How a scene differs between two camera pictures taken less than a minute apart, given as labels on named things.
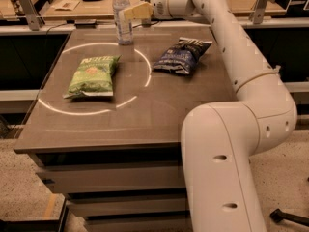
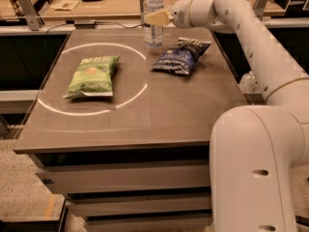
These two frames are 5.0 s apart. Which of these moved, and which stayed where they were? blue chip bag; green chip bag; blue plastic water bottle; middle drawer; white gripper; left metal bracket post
Moved: blue plastic water bottle; white gripper
Stayed: green chip bag; middle drawer; left metal bracket post; blue chip bag
